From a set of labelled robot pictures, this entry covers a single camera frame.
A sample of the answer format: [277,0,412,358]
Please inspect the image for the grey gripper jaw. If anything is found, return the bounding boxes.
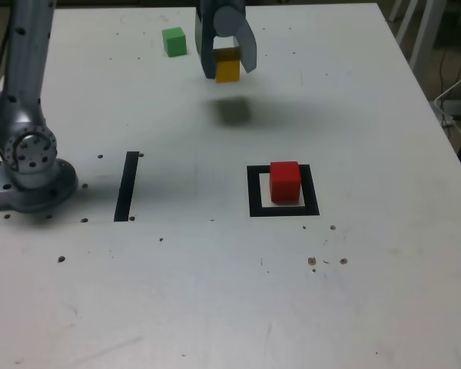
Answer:
[194,0,218,80]
[213,3,259,75]

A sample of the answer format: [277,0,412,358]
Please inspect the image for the green cube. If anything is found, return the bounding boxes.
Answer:
[161,26,188,58]

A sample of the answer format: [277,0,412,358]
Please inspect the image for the yellow cube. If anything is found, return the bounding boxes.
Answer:
[214,45,242,84]

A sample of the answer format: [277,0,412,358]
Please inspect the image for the red cube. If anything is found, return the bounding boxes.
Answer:
[269,161,302,204]

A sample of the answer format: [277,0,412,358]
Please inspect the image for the black tape square outline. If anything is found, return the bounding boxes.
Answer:
[246,164,320,218]

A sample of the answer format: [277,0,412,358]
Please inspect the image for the black tape strip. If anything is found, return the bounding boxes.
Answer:
[113,151,140,223]

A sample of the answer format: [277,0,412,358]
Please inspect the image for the white furniture frame leg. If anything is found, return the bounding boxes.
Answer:
[386,0,404,23]
[396,0,436,76]

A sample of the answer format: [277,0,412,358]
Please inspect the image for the thin black hanging cable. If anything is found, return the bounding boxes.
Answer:
[440,45,461,97]

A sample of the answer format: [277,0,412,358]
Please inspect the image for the white cable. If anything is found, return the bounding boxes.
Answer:
[433,63,461,144]

